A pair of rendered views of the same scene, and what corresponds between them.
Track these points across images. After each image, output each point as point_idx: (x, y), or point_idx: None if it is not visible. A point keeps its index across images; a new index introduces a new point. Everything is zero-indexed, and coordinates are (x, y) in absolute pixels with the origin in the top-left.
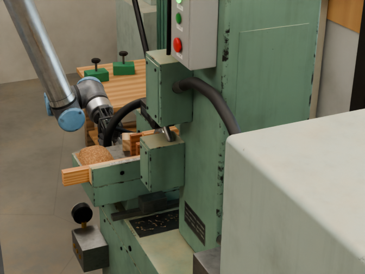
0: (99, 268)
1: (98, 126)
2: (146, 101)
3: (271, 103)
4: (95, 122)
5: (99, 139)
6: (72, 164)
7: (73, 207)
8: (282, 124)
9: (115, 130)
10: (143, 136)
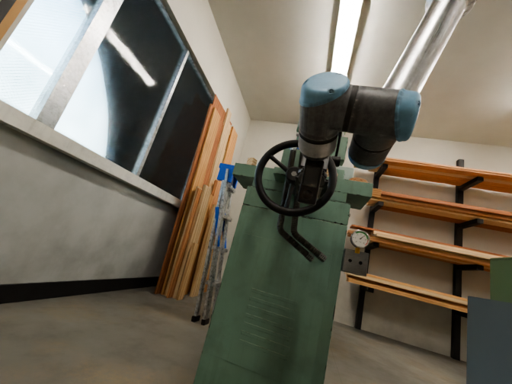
0: (346, 272)
1: (328, 163)
2: (345, 155)
3: None
4: (326, 157)
5: (326, 180)
6: (372, 191)
7: (368, 235)
8: None
9: (327, 168)
10: (343, 170)
